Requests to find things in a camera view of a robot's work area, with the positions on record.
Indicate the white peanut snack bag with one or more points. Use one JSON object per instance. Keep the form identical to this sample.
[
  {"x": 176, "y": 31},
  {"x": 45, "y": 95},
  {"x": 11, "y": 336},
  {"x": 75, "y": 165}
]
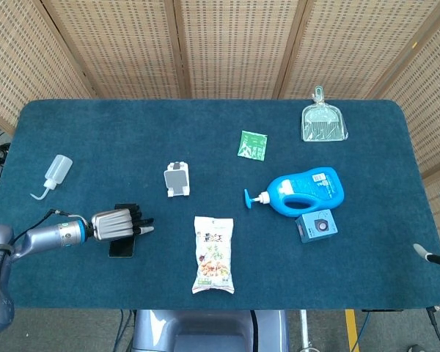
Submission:
[{"x": 213, "y": 256}]

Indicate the translucent squeeze bottle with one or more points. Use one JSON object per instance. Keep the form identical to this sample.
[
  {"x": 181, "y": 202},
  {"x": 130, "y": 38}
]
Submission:
[{"x": 58, "y": 168}]

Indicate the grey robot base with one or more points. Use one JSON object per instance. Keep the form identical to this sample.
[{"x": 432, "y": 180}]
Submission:
[{"x": 205, "y": 331}]

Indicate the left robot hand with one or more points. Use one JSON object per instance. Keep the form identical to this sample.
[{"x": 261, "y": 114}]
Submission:
[{"x": 111, "y": 224}]

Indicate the green sachet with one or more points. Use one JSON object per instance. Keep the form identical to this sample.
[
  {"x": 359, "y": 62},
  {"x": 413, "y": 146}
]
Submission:
[{"x": 253, "y": 146}]

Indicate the woven folding screen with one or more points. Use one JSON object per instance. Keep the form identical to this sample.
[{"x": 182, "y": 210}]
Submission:
[{"x": 242, "y": 44}]

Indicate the blue cardboard box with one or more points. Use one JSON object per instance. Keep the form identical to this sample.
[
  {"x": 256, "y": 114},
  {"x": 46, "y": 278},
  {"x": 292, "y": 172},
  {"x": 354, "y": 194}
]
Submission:
[{"x": 315, "y": 227}]

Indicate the green dustpan in plastic wrap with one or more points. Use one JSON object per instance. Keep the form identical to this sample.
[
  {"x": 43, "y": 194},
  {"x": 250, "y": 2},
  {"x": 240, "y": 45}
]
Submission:
[{"x": 323, "y": 124}]

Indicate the white table leg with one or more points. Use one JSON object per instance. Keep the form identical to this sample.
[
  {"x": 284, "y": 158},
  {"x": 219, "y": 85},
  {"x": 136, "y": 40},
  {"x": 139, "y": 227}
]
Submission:
[{"x": 304, "y": 330}]

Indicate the white phone stand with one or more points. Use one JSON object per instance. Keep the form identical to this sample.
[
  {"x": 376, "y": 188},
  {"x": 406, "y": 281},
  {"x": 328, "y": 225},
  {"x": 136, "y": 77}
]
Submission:
[{"x": 176, "y": 179}]

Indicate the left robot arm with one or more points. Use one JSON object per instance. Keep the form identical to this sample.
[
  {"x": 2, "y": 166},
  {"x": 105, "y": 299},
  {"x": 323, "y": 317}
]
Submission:
[{"x": 40, "y": 238}]

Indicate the black smartphone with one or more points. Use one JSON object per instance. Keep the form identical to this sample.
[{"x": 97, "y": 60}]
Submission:
[{"x": 121, "y": 249}]

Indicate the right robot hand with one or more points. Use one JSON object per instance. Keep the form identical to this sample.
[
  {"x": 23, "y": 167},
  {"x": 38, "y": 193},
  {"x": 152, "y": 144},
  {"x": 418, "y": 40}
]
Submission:
[{"x": 434, "y": 258}]

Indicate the blue pump detergent bottle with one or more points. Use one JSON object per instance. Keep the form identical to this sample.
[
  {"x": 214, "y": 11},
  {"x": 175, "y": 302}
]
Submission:
[{"x": 315, "y": 187}]

